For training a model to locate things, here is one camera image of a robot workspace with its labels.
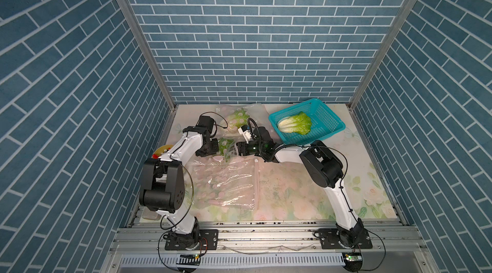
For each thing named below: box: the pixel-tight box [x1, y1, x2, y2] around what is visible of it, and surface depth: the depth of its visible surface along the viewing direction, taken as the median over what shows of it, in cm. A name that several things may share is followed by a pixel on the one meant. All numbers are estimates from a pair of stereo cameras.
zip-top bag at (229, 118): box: [214, 103, 269, 135], surface depth 107 cm
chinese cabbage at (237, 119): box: [227, 107, 251, 134], surface depth 106 cm
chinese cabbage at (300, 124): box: [277, 111, 312, 136], surface depth 104 cm
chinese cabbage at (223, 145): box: [218, 137, 236, 163], surface depth 91 cm
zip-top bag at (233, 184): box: [191, 155, 260, 211], surface depth 89 cm
